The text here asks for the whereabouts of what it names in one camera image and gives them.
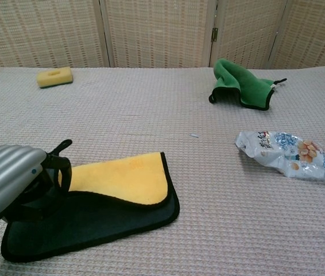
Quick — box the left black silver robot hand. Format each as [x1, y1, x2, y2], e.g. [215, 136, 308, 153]
[0, 139, 73, 230]

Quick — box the grey and yellow towel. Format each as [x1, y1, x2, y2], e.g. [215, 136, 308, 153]
[1, 151, 180, 263]

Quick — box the green cloth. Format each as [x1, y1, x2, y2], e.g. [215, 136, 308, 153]
[208, 58, 288, 111]

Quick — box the yellow sponge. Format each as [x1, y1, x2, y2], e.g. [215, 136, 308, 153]
[36, 66, 73, 89]

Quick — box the pale woven tablecloth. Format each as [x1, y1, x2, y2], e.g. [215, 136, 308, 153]
[0, 66, 325, 276]

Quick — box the woven folding screen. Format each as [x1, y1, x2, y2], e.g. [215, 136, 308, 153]
[0, 0, 325, 70]

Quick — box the white snack bag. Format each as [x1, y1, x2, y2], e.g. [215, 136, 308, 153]
[235, 130, 325, 181]

